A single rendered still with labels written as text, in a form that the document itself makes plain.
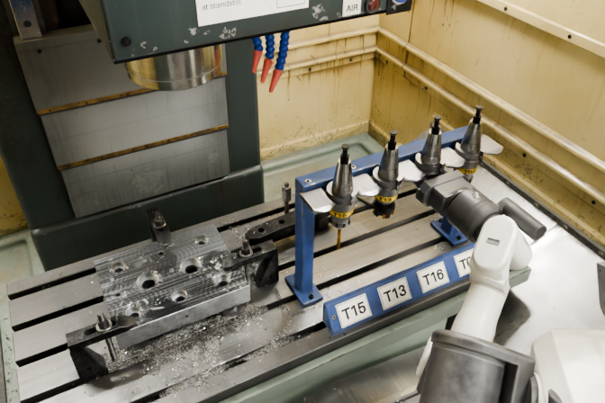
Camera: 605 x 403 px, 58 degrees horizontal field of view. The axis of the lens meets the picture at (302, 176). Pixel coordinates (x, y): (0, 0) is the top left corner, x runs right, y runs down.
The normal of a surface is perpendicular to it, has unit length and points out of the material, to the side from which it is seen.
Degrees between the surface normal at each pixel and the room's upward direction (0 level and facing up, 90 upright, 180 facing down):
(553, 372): 54
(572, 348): 18
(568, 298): 24
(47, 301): 0
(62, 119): 92
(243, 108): 90
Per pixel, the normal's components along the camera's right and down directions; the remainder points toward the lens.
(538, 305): -0.35, -0.62
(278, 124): 0.46, 0.54
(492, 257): -0.53, -0.47
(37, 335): 0.01, -0.80
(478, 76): -0.89, 0.27
